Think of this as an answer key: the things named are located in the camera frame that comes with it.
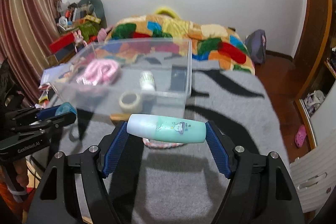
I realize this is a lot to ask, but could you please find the clear plastic storage bin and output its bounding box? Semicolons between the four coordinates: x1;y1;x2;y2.
50;38;192;118

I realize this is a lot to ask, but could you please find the colourful patchwork quilt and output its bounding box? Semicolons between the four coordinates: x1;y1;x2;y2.
105;14;255;75

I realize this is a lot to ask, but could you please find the pink rope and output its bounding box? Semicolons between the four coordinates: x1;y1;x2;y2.
76;60;121;87

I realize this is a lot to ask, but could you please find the pink bunny toy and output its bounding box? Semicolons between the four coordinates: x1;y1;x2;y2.
73;30;88;53

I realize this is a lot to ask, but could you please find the green grey plush cushion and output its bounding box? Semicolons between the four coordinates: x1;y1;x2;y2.
77;0;107;28

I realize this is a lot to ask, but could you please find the beige tape roll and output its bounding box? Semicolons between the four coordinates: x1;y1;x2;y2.
119;92;143;113

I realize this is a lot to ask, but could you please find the grey black patterned blanket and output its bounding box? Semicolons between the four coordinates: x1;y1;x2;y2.
47;56;291;224

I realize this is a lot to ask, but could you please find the purple backpack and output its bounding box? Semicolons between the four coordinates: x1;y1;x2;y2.
244;29;266;64

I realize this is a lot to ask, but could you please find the blue white booklet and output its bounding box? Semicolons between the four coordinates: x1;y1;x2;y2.
39;63;70;88

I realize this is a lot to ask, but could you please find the brown wooden door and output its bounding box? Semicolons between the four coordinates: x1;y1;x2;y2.
294;0;333;99

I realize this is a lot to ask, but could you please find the mint green lotion bottle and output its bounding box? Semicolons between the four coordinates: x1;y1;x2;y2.
126;114;206;143

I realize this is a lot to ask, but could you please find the pink slipper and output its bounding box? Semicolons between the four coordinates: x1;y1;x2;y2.
294;124;307;148

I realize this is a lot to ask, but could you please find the yellow plush pillow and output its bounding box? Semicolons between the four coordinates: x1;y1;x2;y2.
154;6;180;19

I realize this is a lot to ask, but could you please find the red box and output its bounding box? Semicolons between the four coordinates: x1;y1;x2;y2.
49;32;75;53

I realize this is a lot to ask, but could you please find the pink braided bracelet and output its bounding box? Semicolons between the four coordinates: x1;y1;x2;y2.
142;137;185;150

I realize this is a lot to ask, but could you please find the white medicine bottle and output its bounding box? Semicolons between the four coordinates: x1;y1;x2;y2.
139;71;156;101

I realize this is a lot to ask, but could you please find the striped pink curtain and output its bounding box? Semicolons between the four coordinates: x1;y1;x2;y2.
1;0;60;102

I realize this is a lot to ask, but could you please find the small wooden block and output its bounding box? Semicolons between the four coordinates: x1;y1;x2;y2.
110;113;131;124

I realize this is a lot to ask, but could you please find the left hand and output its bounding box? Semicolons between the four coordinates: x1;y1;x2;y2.
14;158;29;188

